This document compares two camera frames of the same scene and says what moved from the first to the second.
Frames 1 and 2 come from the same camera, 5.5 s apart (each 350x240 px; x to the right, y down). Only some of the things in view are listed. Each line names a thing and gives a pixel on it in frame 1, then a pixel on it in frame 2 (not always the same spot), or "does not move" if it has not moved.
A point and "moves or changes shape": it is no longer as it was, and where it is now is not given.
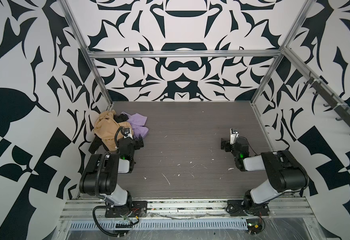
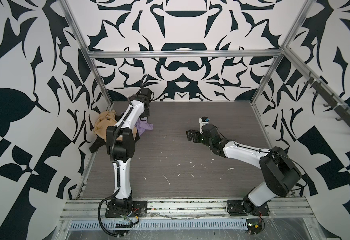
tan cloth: [105, 127] does not move
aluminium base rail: [91, 209] does not move
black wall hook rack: [340, 109] does not move
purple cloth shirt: [138, 122] moves or changes shape
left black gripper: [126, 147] -> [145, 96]
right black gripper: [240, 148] -> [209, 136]
